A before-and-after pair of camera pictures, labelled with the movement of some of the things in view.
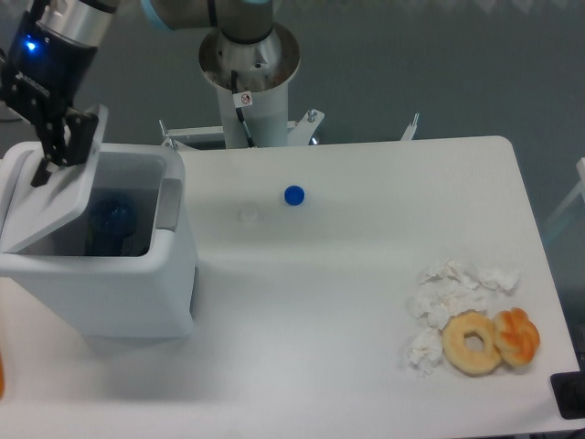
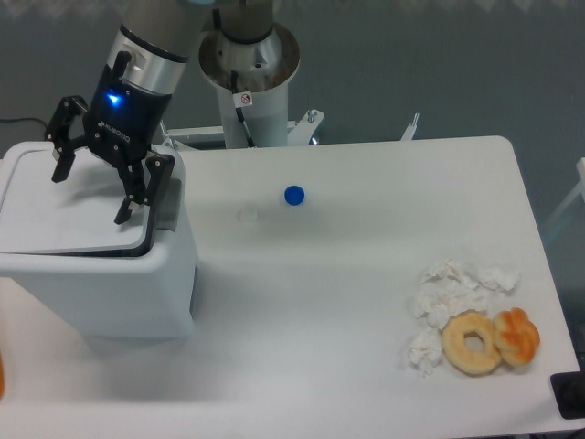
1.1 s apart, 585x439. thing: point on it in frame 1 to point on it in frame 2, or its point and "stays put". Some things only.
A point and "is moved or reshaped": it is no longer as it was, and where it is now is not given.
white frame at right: [580, 168] stays put
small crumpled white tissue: [426, 350] stays put
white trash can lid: [30, 214] is moved or reshaped
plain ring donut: [453, 333] stays put
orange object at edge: [2, 375] stays put
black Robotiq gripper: [40, 71] to [122, 116]
